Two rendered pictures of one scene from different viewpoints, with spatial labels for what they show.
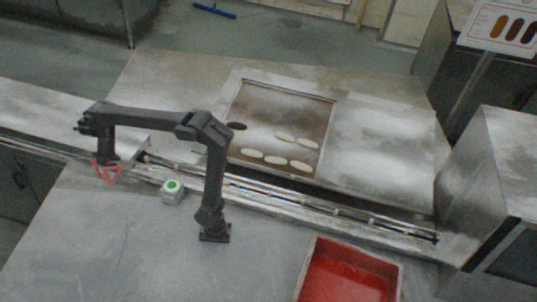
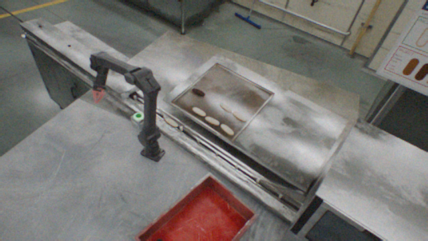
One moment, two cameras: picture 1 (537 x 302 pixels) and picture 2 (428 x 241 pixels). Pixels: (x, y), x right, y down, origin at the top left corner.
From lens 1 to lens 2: 0.47 m
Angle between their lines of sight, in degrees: 14
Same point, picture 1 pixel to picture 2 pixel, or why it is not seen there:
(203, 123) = (141, 75)
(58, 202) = (77, 107)
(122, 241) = (97, 139)
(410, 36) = not seen: hidden behind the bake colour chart
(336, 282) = (212, 210)
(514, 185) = (337, 178)
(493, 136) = (348, 141)
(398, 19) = (384, 53)
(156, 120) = (120, 67)
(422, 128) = (330, 130)
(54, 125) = not seen: hidden behind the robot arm
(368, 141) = (284, 127)
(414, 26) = not seen: hidden behind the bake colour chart
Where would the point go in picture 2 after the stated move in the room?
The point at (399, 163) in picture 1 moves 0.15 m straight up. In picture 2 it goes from (299, 148) to (309, 131)
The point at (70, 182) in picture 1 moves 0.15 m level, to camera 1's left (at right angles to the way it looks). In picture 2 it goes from (88, 98) to (71, 90)
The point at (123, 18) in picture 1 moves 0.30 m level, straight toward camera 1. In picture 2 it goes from (181, 13) to (178, 23)
